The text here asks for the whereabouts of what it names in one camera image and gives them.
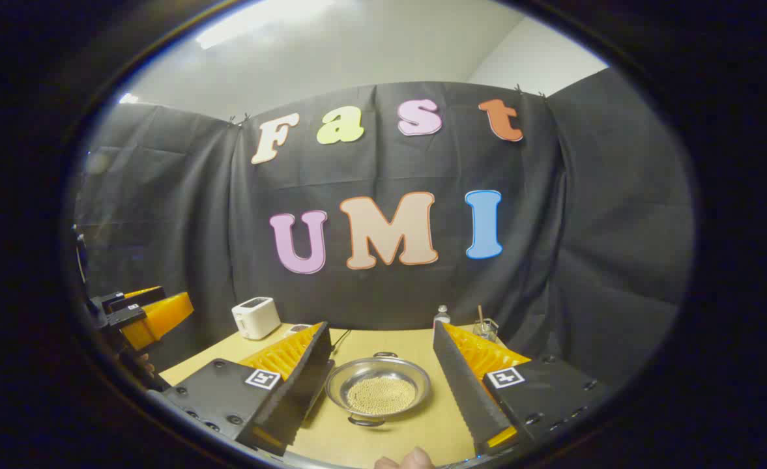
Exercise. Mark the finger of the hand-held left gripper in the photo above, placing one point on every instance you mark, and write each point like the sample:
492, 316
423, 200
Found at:
161, 319
139, 296

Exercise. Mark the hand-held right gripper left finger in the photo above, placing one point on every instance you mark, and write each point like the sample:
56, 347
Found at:
305, 384

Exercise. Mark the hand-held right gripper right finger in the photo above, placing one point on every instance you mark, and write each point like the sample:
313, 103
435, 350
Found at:
464, 391

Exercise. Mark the pile of yellow soybeans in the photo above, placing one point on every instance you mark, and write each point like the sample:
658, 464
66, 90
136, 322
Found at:
381, 395

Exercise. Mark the white divided bean dish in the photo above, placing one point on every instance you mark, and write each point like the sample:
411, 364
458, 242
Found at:
298, 328

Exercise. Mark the clear bottle with pink label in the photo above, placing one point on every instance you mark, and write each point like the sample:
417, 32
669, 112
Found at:
442, 318

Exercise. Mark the white toaster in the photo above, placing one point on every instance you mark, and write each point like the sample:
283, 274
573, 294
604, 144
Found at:
256, 319

